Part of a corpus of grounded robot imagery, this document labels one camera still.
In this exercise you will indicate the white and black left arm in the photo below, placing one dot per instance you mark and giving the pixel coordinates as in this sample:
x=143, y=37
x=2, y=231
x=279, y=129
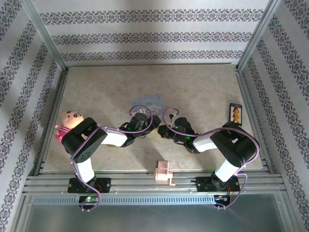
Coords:
x=84, y=145

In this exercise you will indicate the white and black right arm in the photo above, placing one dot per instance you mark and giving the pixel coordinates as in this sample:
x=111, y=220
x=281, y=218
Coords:
x=236, y=145

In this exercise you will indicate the pink plastic block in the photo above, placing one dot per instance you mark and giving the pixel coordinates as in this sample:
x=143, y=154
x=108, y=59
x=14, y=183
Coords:
x=163, y=171

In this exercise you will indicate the black box with orange print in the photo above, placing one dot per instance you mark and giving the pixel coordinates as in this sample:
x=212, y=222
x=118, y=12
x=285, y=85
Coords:
x=235, y=113

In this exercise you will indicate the plush doll with pink shirt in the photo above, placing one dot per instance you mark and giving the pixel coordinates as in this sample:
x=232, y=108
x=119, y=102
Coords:
x=68, y=118

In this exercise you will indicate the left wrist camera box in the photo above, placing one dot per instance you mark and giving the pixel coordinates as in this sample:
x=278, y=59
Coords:
x=140, y=116

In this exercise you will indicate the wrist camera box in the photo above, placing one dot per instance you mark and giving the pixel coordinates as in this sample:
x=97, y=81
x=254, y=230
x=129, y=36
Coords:
x=179, y=122
x=140, y=116

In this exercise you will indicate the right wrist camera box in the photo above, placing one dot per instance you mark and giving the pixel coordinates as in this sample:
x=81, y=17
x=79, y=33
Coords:
x=179, y=122

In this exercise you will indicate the aluminium front rail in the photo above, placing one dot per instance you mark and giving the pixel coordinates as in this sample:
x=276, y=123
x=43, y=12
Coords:
x=144, y=183

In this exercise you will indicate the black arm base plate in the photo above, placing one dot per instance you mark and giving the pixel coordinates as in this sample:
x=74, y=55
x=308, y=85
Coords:
x=202, y=184
x=103, y=184

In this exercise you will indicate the aluminium side rail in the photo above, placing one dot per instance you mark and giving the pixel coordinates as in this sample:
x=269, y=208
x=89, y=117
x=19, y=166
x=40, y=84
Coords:
x=256, y=120
x=51, y=120

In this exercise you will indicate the aluminium frame post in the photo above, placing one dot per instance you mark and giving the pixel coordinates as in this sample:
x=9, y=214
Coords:
x=46, y=36
x=258, y=36

